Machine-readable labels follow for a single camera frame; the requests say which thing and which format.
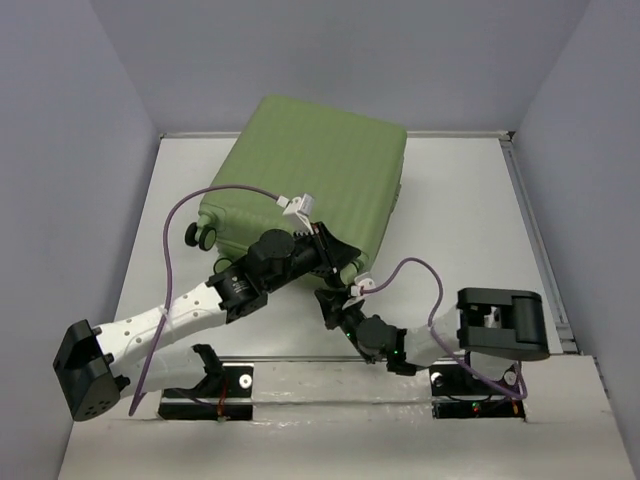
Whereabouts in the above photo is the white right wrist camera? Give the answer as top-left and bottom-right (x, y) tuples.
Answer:
(342, 272), (376, 310)

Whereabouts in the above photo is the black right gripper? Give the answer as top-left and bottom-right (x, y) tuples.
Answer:
(312, 289), (364, 348)

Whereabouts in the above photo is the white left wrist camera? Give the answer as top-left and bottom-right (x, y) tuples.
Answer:
(276, 193), (315, 230)

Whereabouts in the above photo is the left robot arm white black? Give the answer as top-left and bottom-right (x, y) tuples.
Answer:
(53, 222), (361, 422)

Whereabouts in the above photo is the green hard-shell suitcase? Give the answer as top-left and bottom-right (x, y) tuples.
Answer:
(185, 95), (408, 284)

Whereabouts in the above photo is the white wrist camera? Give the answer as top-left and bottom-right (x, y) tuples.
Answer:
(342, 272), (376, 310)
(276, 193), (315, 230)

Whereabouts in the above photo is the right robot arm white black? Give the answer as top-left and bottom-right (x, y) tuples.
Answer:
(314, 287), (550, 400)

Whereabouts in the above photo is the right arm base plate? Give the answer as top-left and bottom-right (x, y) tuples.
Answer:
(429, 363), (526, 420)

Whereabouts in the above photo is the purple cable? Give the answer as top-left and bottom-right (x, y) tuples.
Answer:
(128, 184), (286, 417)
(369, 257), (529, 401)

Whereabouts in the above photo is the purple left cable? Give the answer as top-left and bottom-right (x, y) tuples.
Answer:
(128, 184), (286, 417)

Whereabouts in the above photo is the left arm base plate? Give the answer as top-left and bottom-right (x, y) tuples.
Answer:
(157, 362), (254, 422)

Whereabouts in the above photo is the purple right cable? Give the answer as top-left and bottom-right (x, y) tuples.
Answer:
(369, 257), (529, 401)

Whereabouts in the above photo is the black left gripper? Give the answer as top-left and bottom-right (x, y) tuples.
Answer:
(267, 222), (363, 294)

